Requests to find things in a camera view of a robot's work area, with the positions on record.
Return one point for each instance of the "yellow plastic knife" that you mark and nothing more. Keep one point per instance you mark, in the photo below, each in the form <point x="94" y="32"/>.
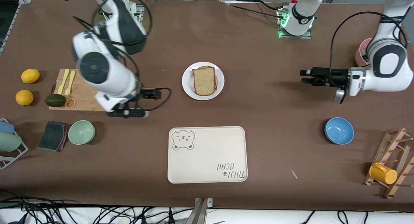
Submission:
<point x="63" y="82"/>

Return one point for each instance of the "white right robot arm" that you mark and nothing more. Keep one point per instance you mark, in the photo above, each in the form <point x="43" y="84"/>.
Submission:
<point x="106" y="78"/>

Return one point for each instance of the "plain bread slice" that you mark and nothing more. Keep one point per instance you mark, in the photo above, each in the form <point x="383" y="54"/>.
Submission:
<point x="203" y="81"/>

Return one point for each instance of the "yellow plastic fork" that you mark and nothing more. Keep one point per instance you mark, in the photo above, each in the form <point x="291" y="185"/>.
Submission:
<point x="71" y="81"/>

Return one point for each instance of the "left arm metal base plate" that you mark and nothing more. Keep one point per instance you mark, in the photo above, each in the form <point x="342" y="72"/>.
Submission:
<point x="305" y="36"/>

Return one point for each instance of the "wooden mug rack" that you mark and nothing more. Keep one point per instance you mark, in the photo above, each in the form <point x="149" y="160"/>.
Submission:
<point x="389" y="191"/>

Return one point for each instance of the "small white paper scrap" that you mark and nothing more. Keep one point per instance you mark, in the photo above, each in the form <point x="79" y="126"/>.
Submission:
<point x="294" y="174"/>

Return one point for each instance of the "orange slice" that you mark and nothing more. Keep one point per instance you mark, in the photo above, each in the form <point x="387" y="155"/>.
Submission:
<point x="70" y="103"/>

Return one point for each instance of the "pink folded cloth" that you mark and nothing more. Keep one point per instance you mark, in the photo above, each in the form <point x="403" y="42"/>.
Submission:
<point x="65" y="133"/>

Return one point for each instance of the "blue bowl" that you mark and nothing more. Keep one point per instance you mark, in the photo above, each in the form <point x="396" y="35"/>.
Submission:
<point x="339" y="130"/>

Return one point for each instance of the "mint green bowl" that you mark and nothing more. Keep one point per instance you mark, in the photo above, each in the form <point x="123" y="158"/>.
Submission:
<point x="81" y="132"/>

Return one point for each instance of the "round yellow lemon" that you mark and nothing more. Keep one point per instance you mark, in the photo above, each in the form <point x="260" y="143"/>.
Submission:
<point x="24" y="97"/>

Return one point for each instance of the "light blue cup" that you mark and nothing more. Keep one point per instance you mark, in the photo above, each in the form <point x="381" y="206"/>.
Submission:
<point x="6" y="127"/>

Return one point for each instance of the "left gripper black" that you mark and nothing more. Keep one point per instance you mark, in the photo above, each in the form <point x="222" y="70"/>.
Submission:
<point x="337" y="76"/>

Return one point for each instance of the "metal table edge bracket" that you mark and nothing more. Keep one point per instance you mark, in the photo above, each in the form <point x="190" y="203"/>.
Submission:
<point x="200" y="214"/>

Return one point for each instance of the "round white plate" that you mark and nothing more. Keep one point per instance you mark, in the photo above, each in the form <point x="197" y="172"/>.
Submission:
<point x="187" y="84"/>

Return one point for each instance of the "sage green cup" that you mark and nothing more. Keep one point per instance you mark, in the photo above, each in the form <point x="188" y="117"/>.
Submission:
<point x="9" y="141"/>

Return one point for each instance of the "yellow mug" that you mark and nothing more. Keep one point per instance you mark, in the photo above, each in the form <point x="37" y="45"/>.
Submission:
<point x="385" y="174"/>

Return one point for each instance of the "aluminium frame rail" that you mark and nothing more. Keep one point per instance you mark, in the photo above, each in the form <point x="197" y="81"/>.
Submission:
<point x="11" y="23"/>

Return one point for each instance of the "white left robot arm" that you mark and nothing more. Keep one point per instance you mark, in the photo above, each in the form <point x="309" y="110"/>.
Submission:
<point x="388" y="83"/>

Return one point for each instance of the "dark green avocado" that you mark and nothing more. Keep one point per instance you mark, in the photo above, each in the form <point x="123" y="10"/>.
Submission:
<point x="54" y="101"/>

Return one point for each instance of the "oval yellow lemon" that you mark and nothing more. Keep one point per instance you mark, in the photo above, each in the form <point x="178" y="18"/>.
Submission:
<point x="30" y="76"/>

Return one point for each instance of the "cream bear print tray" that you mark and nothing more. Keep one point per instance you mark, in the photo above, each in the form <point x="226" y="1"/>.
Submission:
<point x="207" y="159"/>

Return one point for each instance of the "bamboo cutting board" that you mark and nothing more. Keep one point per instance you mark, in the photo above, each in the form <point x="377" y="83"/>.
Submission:
<point x="84" y="97"/>

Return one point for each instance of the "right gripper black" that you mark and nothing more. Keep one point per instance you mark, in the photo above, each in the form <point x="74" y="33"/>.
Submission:
<point x="149" y="94"/>

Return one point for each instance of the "pink bowl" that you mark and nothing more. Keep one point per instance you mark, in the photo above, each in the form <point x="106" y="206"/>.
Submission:
<point x="359" y="54"/>

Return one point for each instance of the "dark grey folded cloth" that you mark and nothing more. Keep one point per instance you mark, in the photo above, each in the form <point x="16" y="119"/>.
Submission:
<point x="51" y="135"/>

